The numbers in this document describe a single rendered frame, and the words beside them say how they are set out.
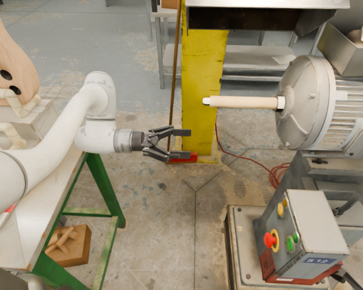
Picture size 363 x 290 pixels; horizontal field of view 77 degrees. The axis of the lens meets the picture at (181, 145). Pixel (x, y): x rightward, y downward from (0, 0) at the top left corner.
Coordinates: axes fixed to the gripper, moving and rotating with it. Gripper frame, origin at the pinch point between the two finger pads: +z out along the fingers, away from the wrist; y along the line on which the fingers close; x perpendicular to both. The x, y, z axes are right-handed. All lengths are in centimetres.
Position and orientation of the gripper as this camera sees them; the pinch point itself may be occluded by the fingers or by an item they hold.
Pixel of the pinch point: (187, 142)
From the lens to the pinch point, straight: 83.7
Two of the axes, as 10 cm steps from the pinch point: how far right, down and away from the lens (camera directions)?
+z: 10.0, 0.4, -0.4
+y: -0.5, 6.0, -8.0
